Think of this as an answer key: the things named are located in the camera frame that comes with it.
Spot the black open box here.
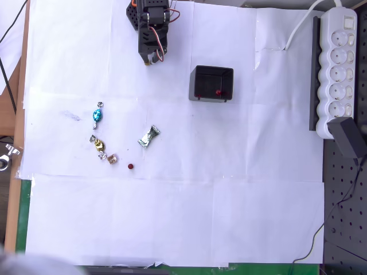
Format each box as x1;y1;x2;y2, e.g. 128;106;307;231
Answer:
188;65;235;103

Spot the blue foil candy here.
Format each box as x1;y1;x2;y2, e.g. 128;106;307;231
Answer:
92;101;104;130

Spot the silver green candy packet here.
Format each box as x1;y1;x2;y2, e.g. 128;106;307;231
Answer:
137;124;161;150

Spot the gold foil candy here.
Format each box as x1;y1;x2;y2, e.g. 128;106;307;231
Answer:
89;134;108;160

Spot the white paper table cover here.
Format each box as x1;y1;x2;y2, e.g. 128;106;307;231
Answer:
18;0;325;268

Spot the metal clamp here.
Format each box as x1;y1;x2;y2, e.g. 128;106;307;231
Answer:
0;143;24;172

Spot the white power strip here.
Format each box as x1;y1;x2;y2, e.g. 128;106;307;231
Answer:
315;7;358;140

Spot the black power adapter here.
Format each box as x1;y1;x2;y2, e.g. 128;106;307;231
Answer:
327;117;366;159

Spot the black flat device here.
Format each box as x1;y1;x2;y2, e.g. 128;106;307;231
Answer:
85;265;170;275

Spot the blurred grey object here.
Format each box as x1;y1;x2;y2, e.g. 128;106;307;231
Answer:
0;245;84;275

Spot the black pegboard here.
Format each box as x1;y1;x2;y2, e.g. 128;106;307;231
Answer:
322;0;367;275

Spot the white power strip cable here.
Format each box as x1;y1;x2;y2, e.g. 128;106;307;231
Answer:
283;0;345;51

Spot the black rail under power strip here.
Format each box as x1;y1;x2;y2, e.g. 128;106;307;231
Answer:
309;16;322;132

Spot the thin black adapter cable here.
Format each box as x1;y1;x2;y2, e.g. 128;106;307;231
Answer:
288;156;367;275

